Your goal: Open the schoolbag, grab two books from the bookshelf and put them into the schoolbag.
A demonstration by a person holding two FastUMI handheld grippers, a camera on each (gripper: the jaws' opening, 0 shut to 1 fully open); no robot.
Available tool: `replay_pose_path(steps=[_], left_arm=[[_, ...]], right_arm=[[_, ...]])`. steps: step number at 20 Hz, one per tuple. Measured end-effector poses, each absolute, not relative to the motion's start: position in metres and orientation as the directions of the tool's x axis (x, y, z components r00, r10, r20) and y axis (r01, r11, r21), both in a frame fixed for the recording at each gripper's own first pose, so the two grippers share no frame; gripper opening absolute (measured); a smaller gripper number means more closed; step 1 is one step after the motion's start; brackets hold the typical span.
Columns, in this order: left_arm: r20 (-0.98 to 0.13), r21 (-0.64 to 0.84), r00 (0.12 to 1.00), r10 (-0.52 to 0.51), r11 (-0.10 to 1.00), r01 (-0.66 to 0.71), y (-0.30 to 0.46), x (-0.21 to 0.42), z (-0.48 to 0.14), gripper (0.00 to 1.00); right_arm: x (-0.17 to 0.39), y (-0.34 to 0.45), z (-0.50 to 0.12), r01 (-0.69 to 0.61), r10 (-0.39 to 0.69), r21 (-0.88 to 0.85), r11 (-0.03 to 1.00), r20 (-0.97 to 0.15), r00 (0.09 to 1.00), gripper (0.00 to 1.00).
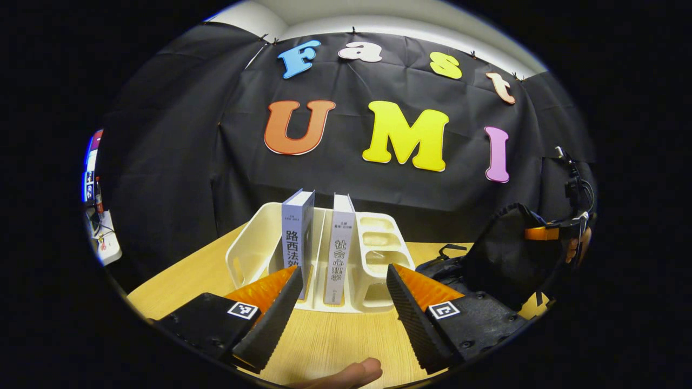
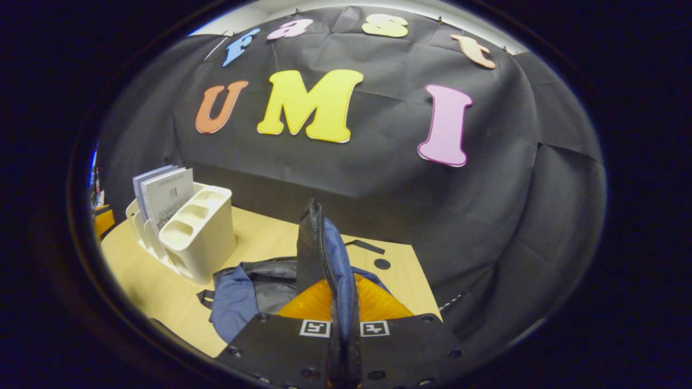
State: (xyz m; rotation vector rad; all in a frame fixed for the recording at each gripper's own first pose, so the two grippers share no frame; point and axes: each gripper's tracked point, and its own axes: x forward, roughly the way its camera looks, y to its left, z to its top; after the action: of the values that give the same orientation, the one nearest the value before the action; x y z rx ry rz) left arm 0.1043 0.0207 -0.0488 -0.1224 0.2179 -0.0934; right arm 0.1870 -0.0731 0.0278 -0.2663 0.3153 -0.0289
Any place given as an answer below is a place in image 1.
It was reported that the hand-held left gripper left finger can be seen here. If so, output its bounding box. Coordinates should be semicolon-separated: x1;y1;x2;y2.
154;265;304;374

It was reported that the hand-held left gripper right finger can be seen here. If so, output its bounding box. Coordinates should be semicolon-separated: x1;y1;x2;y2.
386;263;533;374

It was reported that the blue schoolbag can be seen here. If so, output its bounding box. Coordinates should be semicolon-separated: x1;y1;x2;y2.
415;203;565;325

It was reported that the white plastic bookshelf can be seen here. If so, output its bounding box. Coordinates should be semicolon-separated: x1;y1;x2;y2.
225;203;416;314

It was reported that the blue-grey thick book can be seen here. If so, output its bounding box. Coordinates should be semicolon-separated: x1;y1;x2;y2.
281;189;316;300

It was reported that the white book grey patterned cover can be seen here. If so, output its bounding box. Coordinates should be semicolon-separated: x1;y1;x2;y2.
323;193;356;306

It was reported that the white side table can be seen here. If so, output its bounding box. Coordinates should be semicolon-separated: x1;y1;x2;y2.
89;211;122;266

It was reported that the black backdrop cloth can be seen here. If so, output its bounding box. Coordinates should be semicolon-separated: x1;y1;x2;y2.
95;22;598;292

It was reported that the computer monitor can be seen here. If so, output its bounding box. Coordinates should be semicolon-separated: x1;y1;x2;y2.
82;129;104;203

